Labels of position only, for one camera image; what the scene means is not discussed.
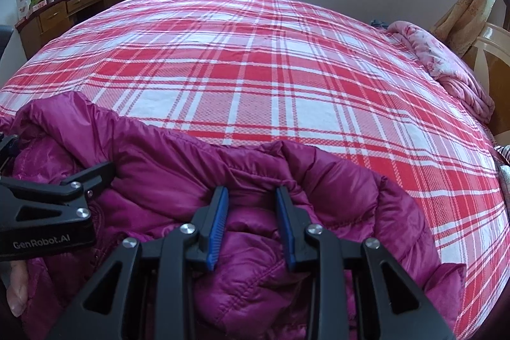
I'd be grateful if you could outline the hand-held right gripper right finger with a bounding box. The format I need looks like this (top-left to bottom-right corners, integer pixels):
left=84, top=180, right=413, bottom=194
left=276, top=186, right=457, bottom=340

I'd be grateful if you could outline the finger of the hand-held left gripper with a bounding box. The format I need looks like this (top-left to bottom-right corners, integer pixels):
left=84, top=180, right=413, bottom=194
left=0, top=161, right=116, bottom=233
left=0, top=134, right=20, bottom=170

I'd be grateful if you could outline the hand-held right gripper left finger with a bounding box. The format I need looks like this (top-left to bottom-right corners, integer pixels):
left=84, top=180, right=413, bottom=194
left=48, top=186, right=230, bottom=340

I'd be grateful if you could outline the magenta puffer jacket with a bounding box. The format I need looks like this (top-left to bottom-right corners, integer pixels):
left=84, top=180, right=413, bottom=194
left=0, top=91, right=467, bottom=340

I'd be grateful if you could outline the person's left hand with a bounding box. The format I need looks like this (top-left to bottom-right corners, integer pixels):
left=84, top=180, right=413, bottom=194
left=0, top=259, right=29, bottom=317

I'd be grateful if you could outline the brown wooden desk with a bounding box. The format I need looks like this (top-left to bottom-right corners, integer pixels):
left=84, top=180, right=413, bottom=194
left=15, top=0, right=130, bottom=60

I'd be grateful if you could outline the bed with red plaid sheet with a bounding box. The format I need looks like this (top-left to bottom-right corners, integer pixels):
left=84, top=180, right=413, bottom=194
left=0, top=0, right=510, bottom=340

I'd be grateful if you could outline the white patterned pillow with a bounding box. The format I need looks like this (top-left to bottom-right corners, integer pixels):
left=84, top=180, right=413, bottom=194
left=498, top=165, right=510, bottom=199

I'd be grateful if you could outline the pink floral blanket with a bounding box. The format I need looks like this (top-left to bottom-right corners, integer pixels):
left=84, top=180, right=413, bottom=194
left=386, top=20, right=495, bottom=123

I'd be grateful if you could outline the striped pillow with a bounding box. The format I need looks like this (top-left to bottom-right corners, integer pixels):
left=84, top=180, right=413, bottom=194
left=494, top=144, right=510, bottom=166

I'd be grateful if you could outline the wooden headboard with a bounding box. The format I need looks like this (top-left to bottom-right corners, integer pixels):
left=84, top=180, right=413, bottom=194
left=462, top=23, right=510, bottom=149

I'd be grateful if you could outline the beige patterned curtain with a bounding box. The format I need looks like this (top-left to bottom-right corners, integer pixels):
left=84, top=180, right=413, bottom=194
left=430, top=0, right=503, bottom=58

